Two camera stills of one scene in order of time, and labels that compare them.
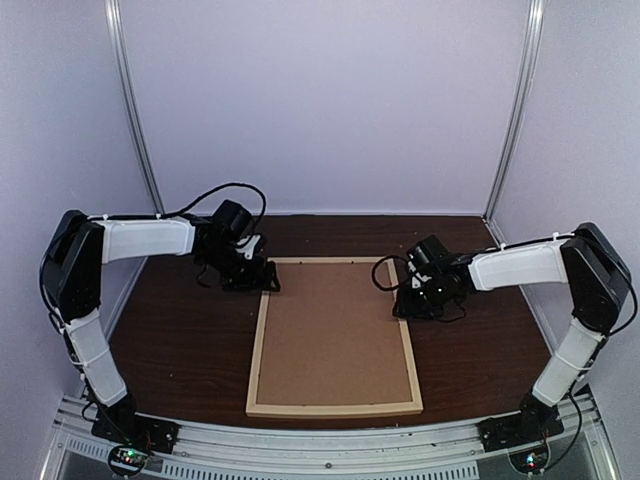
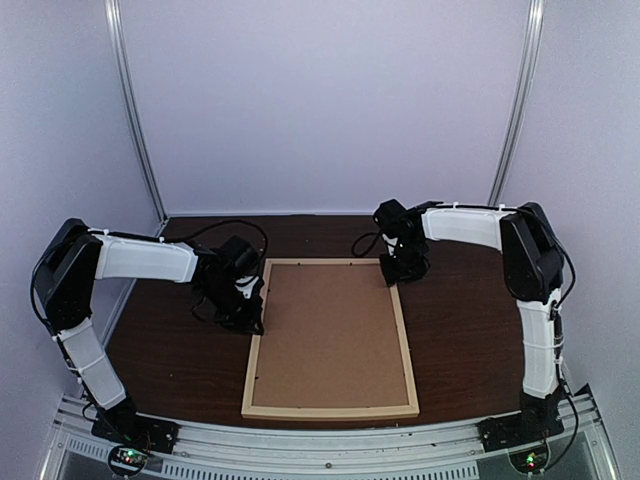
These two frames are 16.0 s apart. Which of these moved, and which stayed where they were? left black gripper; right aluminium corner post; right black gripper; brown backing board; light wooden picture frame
Moved: left black gripper; right black gripper
Stayed: right aluminium corner post; light wooden picture frame; brown backing board
